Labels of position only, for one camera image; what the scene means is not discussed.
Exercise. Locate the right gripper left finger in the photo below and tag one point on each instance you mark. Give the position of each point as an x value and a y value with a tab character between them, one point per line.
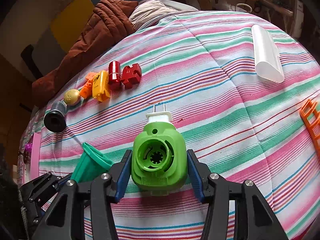
64	218

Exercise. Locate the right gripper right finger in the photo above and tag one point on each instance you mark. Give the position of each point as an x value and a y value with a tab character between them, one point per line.
254	218

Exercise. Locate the teal plastic spool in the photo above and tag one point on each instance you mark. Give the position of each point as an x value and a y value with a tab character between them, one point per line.
92	163

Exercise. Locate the black cylinder with clear cap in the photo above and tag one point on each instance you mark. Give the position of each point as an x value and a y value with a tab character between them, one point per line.
54	120

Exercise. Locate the green plug-in device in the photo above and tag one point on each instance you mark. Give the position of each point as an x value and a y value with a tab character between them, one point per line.
159	159

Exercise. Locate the yellow perforated egg-shaped case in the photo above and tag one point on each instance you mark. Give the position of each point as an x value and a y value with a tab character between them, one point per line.
71	97

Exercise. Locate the orange cube connector toy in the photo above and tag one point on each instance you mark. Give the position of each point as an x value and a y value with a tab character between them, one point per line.
86	91

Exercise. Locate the yellow plastic clip case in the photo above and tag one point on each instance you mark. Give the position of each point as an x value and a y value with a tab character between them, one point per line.
100	88

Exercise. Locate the pink storage box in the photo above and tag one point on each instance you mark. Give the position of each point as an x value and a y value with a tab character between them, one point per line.
31	167

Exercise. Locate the purple plastic toy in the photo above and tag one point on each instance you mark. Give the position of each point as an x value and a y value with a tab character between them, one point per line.
28	148

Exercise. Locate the orange plastic rack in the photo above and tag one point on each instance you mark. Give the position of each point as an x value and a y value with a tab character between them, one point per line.
310	116

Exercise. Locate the red cylindrical tube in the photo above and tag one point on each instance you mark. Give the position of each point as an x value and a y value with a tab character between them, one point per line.
114	76

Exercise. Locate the translucent white tube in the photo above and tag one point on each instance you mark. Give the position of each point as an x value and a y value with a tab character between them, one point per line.
266	55

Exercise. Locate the red puzzle-shaped block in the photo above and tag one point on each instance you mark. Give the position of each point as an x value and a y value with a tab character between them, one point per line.
131	75

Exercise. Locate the blue and yellow headboard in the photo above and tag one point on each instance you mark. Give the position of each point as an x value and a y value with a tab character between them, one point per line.
68	25

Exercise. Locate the brown quilted blanket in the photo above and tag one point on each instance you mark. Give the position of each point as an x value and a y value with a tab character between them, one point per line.
99	35

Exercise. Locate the striped pillow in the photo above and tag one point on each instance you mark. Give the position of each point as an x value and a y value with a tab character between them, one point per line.
151	11

